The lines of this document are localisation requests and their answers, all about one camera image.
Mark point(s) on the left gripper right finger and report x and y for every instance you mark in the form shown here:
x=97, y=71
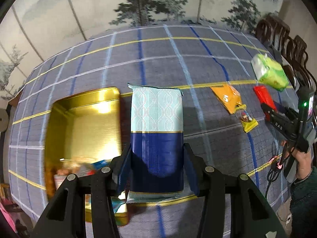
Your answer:
x=251, y=214

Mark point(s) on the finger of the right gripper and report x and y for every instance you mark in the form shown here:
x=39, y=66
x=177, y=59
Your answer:
x=284, y=113
x=287, y=128

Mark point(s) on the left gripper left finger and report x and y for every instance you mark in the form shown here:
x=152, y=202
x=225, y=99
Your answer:
x=64, y=216

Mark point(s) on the red snack packet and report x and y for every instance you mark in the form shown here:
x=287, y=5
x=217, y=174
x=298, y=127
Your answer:
x=264, y=97

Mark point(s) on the small yellow candy packet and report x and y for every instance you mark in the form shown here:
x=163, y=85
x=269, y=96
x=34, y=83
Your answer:
x=248, y=122

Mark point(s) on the clear bag orange crackers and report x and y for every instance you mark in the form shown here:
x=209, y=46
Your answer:
x=67, y=167

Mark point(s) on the orange snack packet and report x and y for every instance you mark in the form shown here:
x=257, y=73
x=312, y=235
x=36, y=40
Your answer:
x=229, y=97

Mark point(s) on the blue-edged dark snack packet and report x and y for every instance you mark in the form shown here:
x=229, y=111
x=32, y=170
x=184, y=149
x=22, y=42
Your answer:
x=100, y=164

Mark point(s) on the blue and white snack bag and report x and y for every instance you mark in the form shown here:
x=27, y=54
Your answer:
x=156, y=143

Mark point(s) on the dark green sleeve forearm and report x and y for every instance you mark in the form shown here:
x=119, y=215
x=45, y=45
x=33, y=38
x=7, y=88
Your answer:
x=303, y=206

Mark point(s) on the person's right hand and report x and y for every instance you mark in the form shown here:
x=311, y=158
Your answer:
x=304, y=162

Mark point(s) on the green tissue pack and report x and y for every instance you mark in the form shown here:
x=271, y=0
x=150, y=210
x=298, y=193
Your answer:
x=269, y=72

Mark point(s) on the dark wooden chair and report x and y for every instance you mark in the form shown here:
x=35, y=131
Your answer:
x=296, y=56
x=273, y=34

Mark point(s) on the plaid blue tablecloth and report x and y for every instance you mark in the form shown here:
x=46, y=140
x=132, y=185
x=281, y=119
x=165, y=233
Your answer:
x=190, y=58

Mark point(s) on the red gold toffee tin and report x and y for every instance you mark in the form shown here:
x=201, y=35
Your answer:
x=84, y=127

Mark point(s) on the round stone disc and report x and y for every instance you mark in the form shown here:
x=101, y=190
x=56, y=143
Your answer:
x=4, y=120

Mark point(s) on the painted folding screen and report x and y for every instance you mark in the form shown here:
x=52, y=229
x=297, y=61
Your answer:
x=34, y=30

